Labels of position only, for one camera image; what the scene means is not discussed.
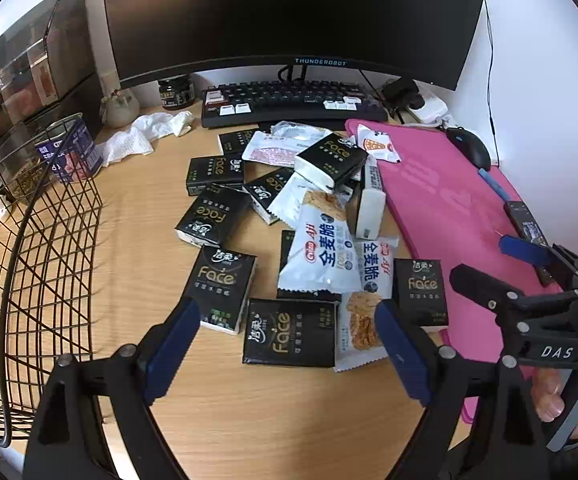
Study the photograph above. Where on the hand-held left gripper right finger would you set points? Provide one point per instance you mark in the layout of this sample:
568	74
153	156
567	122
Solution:
404	355

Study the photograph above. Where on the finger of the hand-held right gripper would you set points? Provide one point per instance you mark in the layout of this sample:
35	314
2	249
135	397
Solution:
479	285
524	249

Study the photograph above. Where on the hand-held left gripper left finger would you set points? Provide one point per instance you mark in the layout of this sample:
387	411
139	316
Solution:
169	350

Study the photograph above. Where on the white oat snack packet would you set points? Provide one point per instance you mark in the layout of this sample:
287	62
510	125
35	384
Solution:
359	330
286	200
319	250

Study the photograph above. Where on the pile of black tissue packets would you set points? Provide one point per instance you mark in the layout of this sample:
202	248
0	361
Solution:
289	332

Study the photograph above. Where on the small pizza print sachet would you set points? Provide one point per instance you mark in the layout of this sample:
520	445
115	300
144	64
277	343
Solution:
376	144

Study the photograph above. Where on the pink and white pouch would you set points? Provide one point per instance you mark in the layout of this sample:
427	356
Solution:
269	152

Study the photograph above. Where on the person's right hand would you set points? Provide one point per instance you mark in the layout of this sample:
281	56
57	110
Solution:
546	400

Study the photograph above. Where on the blue pen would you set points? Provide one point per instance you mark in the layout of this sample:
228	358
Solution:
491	182

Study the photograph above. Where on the pink mouse pad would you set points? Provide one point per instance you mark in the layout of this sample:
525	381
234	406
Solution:
444	200

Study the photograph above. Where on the black computer mouse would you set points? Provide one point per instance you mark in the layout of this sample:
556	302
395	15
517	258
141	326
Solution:
471	147

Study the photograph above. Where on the white paper towel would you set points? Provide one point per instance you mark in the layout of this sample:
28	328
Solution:
129	142

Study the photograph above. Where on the blue food tin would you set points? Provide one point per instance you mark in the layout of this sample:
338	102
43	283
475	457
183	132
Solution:
76	155

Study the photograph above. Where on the small ceramic vase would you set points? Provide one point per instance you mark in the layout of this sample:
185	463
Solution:
119	110

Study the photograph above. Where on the dark glass jar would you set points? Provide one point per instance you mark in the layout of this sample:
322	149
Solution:
175	95

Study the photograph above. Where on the dark mechanical keyboard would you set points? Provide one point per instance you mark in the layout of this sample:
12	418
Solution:
289	97

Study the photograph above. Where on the black computer monitor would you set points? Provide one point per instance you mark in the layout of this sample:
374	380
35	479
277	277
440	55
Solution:
294	5

